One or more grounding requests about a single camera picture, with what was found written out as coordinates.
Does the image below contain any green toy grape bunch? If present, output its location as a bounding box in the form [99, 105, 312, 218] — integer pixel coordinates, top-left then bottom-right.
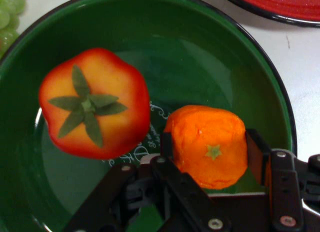
[0, 0, 27, 59]

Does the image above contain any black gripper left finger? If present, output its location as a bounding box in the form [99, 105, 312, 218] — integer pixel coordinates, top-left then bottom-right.
[62, 131, 232, 232]

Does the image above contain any red round plate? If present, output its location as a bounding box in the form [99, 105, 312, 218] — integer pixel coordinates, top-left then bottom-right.
[216, 0, 320, 28]

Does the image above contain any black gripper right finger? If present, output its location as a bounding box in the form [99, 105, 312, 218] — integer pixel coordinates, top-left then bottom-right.
[246, 128, 320, 232]

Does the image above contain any red toy tomato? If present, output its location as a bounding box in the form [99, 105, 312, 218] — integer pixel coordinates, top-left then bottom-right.
[38, 47, 151, 160]

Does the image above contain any dark green round plate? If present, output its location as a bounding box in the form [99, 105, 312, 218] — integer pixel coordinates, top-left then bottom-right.
[0, 0, 298, 232]

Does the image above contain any orange toy tangerine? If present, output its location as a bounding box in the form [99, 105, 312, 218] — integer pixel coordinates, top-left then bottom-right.
[163, 104, 249, 190]

